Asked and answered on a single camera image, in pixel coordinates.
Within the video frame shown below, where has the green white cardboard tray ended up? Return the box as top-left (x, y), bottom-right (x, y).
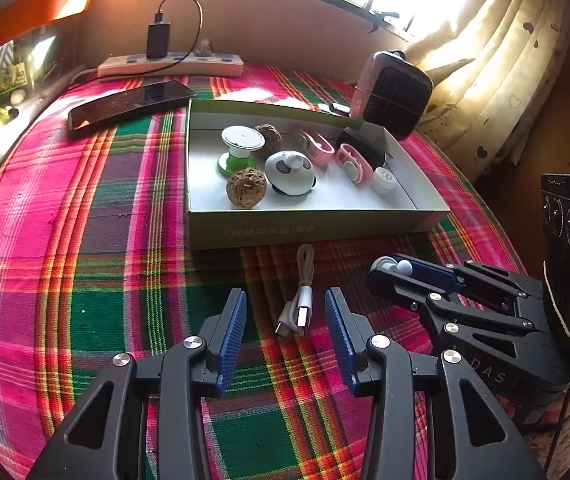
top-left (185, 100), bottom-right (450, 249)

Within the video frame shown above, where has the white knob suction hook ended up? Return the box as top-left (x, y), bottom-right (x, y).
top-left (370, 256), bottom-right (414, 276)

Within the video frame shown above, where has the brown walnut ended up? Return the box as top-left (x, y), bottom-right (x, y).
top-left (226, 168), bottom-right (268, 208)
top-left (254, 124), bottom-right (283, 159)

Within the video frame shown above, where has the white panda toy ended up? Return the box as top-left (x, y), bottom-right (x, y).
top-left (264, 150), bottom-right (316, 197)

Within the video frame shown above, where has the white power strip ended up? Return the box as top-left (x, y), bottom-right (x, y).
top-left (97, 52), bottom-right (245, 77)

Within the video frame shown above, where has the pink clip holder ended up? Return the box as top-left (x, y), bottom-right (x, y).
top-left (290, 128), bottom-right (335, 170)
top-left (335, 143), bottom-right (374, 184)

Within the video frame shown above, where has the black charger with cable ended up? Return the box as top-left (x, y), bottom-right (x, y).
top-left (146, 0), bottom-right (204, 68)

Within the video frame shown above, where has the orange planter box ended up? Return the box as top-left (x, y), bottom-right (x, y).
top-left (0, 0), bottom-right (91, 46)

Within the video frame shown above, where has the cream heart pattern curtain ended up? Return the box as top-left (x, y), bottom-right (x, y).
top-left (405, 0), bottom-right (570, 181)

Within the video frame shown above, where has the black silver bike light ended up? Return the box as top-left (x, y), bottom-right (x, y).
top-left (335, 127), bottom-right (390, 169)

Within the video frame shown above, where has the white usb cable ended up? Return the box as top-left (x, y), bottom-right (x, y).
top-left (274, 242), bottom-right (316, 338)

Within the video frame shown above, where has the pink plaid bed sheet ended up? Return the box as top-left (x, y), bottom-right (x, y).
top-left (0, 62), bottom-right (526, 480)

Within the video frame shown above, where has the white plug adapter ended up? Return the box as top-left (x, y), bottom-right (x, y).
top-left (194, 38), bottom-right (213, 58)

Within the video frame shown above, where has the pink black mini heater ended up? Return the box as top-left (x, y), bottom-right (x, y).
top-left (349, 50), bottom-right (434, 141)

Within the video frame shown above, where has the small usb plug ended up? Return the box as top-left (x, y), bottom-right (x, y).
top-left (329, 102), bottom-right (351, 117)

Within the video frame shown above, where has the black smartphone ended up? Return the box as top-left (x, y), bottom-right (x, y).
top-left (68, 80), bottom-right (196, 133)

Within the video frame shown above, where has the green white thread spool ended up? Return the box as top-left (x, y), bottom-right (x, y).
top-left (218, 126), bottom-right (265, 177)

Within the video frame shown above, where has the white round cap bottle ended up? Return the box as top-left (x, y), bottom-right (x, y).
top-left (370, 166), bottom-right (398, 197)

